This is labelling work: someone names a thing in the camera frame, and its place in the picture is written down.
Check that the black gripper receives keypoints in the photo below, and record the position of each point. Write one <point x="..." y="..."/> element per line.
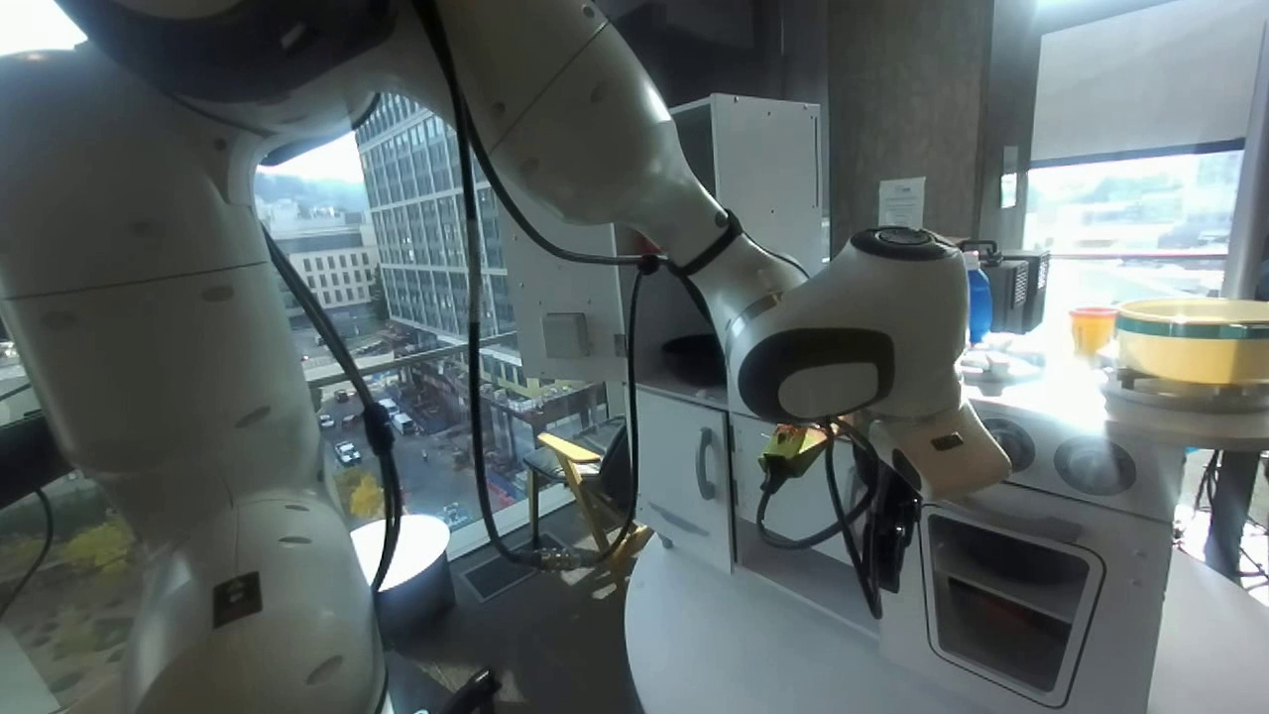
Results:
<point x="898" y="523"/>

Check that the white oven door with window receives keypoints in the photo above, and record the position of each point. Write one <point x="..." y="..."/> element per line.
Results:
<point x="1140" y="597"/>

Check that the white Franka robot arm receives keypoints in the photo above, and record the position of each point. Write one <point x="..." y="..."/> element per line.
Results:
<point x="132" y="331"/>

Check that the black bowl holding fruit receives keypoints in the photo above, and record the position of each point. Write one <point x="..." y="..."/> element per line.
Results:
<point x="1008" y="621"/>

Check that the yellow bowl with green stripe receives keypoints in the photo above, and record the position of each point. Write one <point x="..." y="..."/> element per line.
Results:
<point x="1194" y="346"/>

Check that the blue bottle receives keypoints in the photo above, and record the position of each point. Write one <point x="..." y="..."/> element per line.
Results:
<point x="980" y="309"/>

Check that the small orange tumbler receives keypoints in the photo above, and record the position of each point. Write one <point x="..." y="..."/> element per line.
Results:
<point x="1091" y="331"/>

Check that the white round stand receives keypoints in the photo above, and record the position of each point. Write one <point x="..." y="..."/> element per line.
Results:
<point x="1175" y="409"/>

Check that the white paper notice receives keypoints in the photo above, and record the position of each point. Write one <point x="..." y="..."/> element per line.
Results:
<point x="904" y="200"/>

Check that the white toy kitchen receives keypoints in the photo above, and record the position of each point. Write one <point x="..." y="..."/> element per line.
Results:
<point x="766" y="174"/>

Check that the white round stool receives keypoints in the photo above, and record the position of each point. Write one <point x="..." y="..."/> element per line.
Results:
<point x="399" y="548"/>

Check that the white roller blind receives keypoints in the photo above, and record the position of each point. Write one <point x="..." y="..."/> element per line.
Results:
<point x="1138" y="81"/>

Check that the yellow wrist mount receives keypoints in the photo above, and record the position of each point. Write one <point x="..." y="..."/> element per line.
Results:
<point x="794" y="446"/>

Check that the grey chair with wooden frame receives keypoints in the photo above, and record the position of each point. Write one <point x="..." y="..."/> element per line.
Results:
<point x="586" y="461"/>

